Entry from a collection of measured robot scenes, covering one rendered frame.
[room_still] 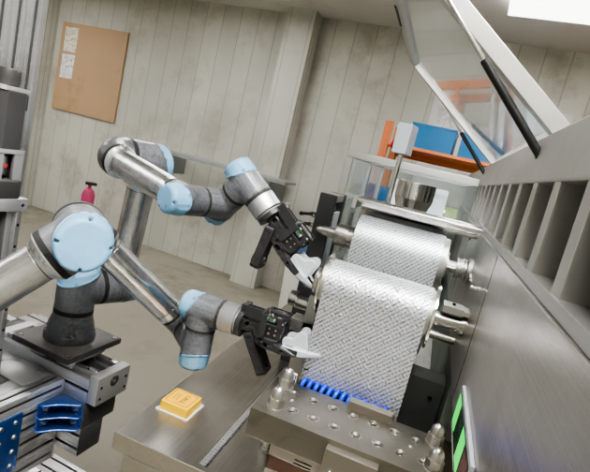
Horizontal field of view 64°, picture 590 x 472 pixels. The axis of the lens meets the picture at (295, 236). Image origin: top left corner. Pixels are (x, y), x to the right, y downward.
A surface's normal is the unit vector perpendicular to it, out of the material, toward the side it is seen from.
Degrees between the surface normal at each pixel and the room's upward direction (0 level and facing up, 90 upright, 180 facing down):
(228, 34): 90
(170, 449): 0
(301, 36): 90
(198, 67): 90
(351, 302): 90
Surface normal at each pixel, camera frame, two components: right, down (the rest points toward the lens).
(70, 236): 0.55, 0.18
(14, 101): 0.90, 0.28
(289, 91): -0.36, 0.08
